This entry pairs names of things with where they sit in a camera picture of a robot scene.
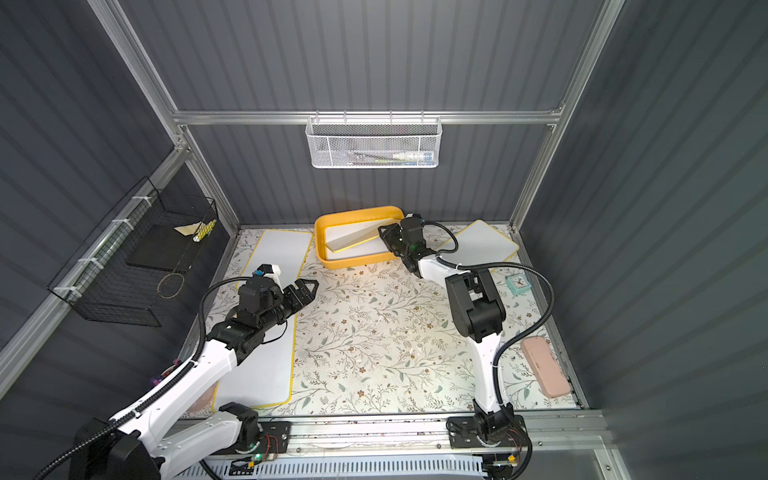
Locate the pink pencil case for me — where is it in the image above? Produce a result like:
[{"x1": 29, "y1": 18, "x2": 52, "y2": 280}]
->
[{"x1": 521, "y1": 336, "x2": 571, "y2": 398}]

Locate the white wire mesh basket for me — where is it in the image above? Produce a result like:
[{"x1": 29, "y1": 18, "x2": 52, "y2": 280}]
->
[{"x1": 305, "y1": 116, "x2": 443, "y2": 169}]

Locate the yellow plastic storage box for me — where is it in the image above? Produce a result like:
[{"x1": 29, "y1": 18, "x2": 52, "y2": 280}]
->
[{"x1": 314, "y1": 206, "x2": 404, "y2": 270}]

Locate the black wire basket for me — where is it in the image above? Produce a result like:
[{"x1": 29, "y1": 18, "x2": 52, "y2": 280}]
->
[{"x1": 47, "y1": 177, "x2": 218, "y2": 328}]

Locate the whiteboard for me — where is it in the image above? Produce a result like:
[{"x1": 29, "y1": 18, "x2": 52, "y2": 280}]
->
[
  {"x1": 211, "y1": 316, "x2": 296, "y2": 410},
  {"x1": 326, "y1": 219, "x2": 396, "y2": 253},
  {"x1": 241, "y1": 229, "x2": 313, "y2": 286},
  {"x1": 325, "y1": 237, "x2": 389, "y2": 260},
  {"x1": 438, "y1": 220, "x2": 519, "y2": 265}
]

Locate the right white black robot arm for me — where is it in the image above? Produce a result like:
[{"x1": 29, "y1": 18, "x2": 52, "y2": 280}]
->
[{"x1": 377, "y1": 214, "x2": 555, "y2": 444}]

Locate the small teal clock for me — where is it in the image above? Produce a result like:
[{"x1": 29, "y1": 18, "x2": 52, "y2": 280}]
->
[{"x1": 505, "y1": 273, "x2": 532, "y2": 295}]

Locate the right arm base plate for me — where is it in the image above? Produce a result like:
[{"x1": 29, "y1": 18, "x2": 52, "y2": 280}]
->
[{"x1": 445, "y1": 415, "x2": 527, "y2": 450}]

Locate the pink pen cup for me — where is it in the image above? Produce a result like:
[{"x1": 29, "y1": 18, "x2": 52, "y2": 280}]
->
[{"x1": 147, "y1": 360, "x2": 217, "y2": 413}]

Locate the floral table mat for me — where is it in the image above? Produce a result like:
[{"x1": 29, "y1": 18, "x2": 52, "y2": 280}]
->
[{"x1": 158, "y1": 223, "x2": 586, "y2": 419}]

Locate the white marker in basket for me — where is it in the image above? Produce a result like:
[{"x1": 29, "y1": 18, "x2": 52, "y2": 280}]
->
[{"x1": 392, "y1": 151, "x2": 434, "y2": 165}]

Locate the yellow sticky note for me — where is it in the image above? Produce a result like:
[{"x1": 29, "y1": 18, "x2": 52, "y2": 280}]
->
[{"x1": 174, "y1": 222, "x2": 202, "y2": 236}]

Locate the black pad in basket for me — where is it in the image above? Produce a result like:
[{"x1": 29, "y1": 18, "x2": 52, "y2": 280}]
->
[{"x1": 126, "y1": 225, "x2": 202, "y2": 273}]

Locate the aluminium rail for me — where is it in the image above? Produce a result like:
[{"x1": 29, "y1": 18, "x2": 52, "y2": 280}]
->
[{"x1": 259, "y1": 410, "x2": 613, "y2": 458}]

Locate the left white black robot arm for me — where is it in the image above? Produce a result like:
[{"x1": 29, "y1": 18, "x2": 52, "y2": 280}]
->
[{"x1": 35, "y1": 264, "x2": 319, "y2": 479}]

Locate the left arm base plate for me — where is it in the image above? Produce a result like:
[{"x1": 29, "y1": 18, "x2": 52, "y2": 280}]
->
[{"x1": 215, "y1": 421, "x2": 292, "y2": 457}]

